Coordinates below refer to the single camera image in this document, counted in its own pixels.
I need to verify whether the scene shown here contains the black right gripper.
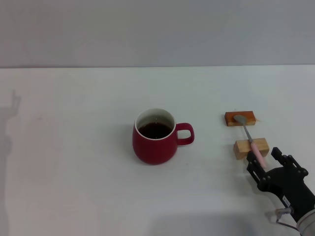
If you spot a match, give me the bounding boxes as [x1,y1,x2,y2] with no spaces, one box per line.
[246,147,315,222]

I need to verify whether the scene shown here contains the pink handled metal spoon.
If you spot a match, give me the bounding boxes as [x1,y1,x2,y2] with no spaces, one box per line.
[233,115,267,169]

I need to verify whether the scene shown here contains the red ceramic mug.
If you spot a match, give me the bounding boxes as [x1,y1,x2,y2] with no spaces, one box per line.
[132,107,195,165]

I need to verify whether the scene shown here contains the light wooden spoon rest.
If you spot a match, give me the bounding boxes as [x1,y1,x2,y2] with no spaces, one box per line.
[233,137,270,160]

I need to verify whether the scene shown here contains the dark orange wooden block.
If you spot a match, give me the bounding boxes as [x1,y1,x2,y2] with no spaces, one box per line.
[224,111,256,127]

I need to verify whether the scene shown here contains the dark brown coffee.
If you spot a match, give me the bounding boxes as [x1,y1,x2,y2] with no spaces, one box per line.
[137,122,173,140]

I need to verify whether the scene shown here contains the grey right wrist cable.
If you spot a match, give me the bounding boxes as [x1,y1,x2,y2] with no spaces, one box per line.
[274,207,300,232]

